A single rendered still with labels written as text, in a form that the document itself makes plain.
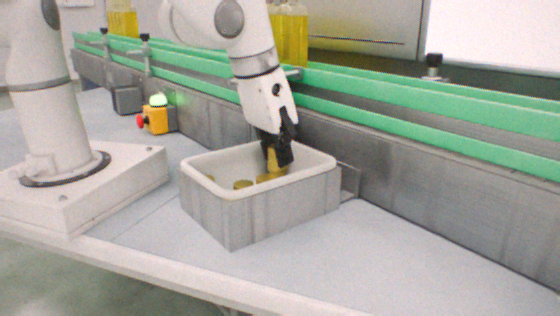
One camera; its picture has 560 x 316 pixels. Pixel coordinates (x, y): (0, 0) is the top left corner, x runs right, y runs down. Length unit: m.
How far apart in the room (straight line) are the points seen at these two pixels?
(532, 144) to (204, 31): 0.43
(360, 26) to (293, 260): 0.56
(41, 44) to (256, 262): 0.47
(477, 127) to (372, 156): 0.18
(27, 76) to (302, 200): 0.47
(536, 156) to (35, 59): 0.72
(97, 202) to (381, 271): 0.45
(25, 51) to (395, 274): 0.63
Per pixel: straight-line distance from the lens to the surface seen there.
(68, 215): 0.68
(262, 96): 0.61
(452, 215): 0.64
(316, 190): 0.65
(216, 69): 0.93
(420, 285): 0.56
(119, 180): 0.73
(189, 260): 0.59
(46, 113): 0.74
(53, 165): 0.77
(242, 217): 0.57
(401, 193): 0.68
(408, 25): 0.85
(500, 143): 0.60
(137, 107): 1.39
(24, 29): 0.72
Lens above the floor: 1.08
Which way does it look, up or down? 21 degrees down
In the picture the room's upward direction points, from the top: straight up
